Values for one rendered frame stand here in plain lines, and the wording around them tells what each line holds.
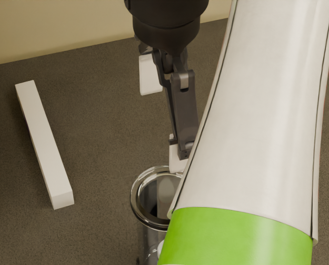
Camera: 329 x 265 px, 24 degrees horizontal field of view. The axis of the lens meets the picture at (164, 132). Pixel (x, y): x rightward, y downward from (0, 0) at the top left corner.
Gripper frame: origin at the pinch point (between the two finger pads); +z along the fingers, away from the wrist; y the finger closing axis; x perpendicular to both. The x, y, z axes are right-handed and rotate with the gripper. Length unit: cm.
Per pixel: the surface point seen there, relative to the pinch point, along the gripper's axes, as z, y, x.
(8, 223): 37.3, -16.2, -23.5
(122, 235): 37.3, -8.1, -5.2
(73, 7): 28, -58, -2
